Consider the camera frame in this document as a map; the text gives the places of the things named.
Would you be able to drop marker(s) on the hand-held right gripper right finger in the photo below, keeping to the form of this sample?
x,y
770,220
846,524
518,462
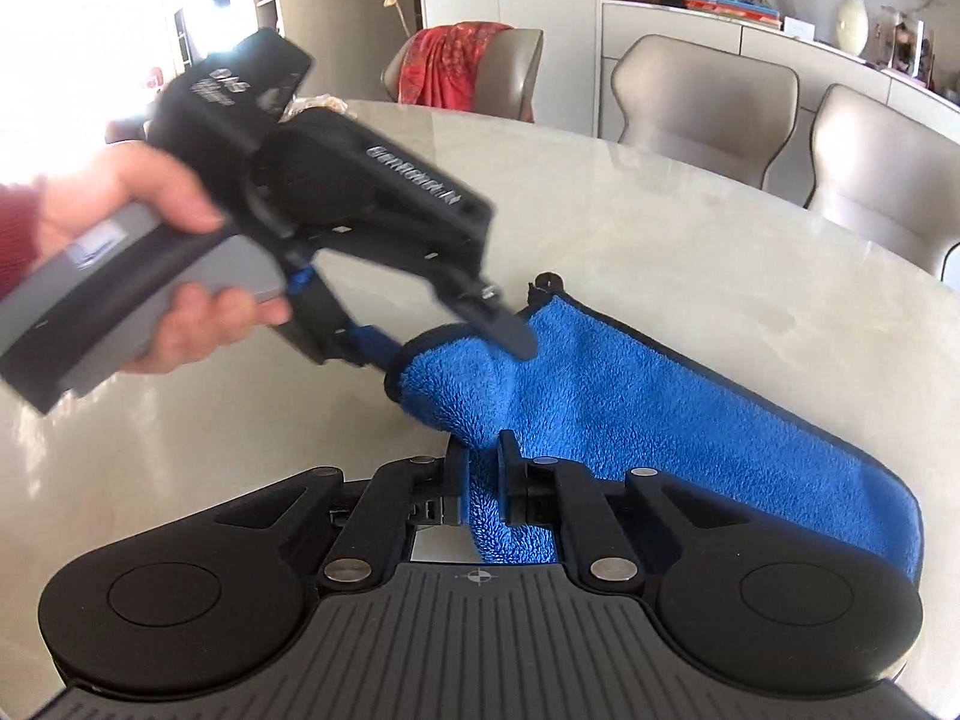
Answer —
x,y
508,480

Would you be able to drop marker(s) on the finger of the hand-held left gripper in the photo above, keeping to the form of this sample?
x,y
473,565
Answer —
x,y
502,326
367,341

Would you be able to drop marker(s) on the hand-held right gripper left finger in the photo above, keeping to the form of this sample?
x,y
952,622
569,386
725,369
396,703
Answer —
x,y
456,484

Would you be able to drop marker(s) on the grey and blue towel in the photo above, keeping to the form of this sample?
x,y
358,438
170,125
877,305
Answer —
x,y
637,420

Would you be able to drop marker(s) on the person's left forearm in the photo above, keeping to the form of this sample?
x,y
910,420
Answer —
x,y
15,240

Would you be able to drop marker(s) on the person's left hand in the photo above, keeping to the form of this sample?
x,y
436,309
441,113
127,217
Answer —
x,y
127,180

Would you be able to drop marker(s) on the clear snack bag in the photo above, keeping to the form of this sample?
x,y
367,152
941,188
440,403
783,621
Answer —
x,y
322,103

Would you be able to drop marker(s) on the red patterned cloth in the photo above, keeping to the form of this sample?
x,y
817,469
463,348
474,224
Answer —
x,y
450,67

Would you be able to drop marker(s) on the beige chair with draped cloth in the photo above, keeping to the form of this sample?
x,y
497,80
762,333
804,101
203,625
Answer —
x,y
525,67

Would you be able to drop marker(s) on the beige dining chair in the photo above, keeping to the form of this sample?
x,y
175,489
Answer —
x,y
705,112
892,180

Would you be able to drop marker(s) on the stack of books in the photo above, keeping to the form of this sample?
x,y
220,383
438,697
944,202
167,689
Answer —
x,y
731,9

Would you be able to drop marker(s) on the white card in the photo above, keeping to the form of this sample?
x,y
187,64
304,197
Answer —
x,y
799,28

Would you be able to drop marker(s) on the pale ceramic vase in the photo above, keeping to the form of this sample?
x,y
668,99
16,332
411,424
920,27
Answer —
x,y
853,19

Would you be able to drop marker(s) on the clear display case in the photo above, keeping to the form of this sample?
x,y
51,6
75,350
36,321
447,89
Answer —
x,y
907,45

